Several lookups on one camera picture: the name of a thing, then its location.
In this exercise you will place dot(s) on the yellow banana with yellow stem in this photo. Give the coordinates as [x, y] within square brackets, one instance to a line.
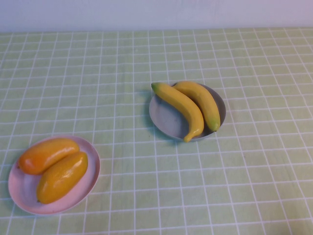
[181, 102]

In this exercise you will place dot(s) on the yellow banana with green end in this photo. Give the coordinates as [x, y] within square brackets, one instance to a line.
[205, 102]

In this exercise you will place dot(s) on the yellow mango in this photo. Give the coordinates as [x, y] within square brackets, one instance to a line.
[63, 177]

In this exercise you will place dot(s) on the orange-tinted mango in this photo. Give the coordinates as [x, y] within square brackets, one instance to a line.
[46, 155]

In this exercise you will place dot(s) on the blue-grey round plate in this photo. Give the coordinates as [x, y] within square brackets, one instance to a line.
[166, 120]

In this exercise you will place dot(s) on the pink round plate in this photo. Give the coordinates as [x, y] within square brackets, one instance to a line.
[88, 181]

